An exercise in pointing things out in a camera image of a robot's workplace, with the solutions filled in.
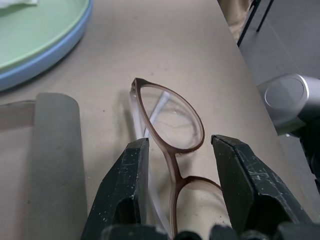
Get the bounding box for black metal leg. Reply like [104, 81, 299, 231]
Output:
[236, 0, 275, 48]

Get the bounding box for silver robot body joint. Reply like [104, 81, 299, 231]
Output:
[256, 73, 320, 137]

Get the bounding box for blue plate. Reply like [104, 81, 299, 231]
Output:
[0, 0, 94, 92]

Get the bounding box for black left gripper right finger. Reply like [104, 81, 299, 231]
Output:
[211, 134, 315, 237]

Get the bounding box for tan cardboard box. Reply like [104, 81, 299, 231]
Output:
[216, 0, 256, 45]

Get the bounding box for grey glasses case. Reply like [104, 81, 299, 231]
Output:
[0, 92, 88, 240]

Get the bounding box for brown framed glasses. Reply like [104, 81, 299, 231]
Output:
[129, 77, 232, 240]

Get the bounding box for white crumpled tissue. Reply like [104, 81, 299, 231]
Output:
[0, 0, 40, 11]

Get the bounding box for green plate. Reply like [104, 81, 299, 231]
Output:
[0, 0, 90, 72]

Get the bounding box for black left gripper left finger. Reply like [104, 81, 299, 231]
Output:
[80, 137, 151, 240]

